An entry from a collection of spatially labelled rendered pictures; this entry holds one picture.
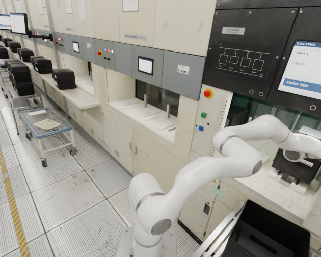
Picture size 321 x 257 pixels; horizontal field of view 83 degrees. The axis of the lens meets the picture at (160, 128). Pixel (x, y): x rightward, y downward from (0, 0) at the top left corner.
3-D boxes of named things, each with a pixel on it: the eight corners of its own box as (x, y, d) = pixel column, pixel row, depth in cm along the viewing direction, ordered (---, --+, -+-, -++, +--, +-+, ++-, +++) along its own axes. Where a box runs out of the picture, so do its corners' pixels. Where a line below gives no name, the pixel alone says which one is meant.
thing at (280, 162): (266, 169, 124) (283, 129, 108) (277, 157, 136) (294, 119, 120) (309, 191, 108) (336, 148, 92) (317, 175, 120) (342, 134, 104)
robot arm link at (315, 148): (311, 122, 71) (329, 144, 88) (266, 123, 83) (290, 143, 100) (309, 144, 69) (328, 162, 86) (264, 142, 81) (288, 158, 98)
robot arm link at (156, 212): (137, 208, 73) (151, 248, 60) (125, 190, 66) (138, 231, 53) (237, 148, 81) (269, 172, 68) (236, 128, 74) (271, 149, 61)
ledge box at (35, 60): (34, 71, 363) (30, 57, 351) (49, 70, 381) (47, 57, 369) (38, 74, 345) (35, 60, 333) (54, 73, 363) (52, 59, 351)
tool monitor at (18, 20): (14, 40, 279) (6, 11, 262) (50, 41, 310) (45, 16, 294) (18, 42, 253) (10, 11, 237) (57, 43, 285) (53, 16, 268)
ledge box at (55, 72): (53, 85, 290) (49, 68, 278) (71, 83, 306) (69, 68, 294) (58, 90, 270) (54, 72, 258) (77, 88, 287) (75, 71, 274)
